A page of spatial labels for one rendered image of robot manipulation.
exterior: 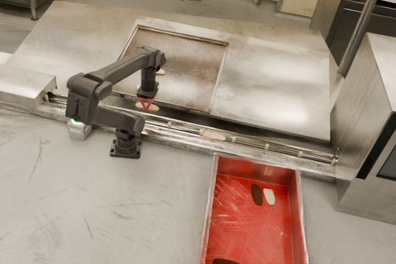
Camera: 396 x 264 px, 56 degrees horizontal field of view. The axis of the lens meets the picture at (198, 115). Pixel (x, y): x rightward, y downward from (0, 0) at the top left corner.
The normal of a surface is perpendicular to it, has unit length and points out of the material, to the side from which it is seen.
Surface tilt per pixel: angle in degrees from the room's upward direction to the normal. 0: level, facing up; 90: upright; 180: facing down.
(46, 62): 0
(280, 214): 0
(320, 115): 10
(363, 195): 90
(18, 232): 0
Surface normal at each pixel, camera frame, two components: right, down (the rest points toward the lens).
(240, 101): 0.07, -0.65
